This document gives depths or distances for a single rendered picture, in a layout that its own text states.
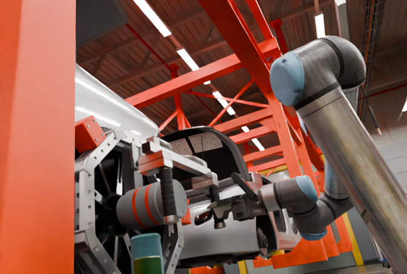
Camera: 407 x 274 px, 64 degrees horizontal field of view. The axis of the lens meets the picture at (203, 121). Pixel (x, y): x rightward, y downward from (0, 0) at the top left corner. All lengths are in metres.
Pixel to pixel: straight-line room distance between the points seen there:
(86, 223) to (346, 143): 0.69
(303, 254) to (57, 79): 4.13
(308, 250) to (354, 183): 3.84
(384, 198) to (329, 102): 0.24
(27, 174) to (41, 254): 0.15
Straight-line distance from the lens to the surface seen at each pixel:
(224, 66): 4.81
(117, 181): 1.28
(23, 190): 0.69
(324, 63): 0.80
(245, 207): 1.15
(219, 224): 1.20
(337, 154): 0.79
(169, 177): 0.93
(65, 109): 0.82
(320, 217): 1.18
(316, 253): 4.61
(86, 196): 0.99
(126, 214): 1.14
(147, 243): 0.97
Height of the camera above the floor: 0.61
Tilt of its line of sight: 25 degrees up
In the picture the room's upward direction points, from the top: 10 degrees counter-clockwise
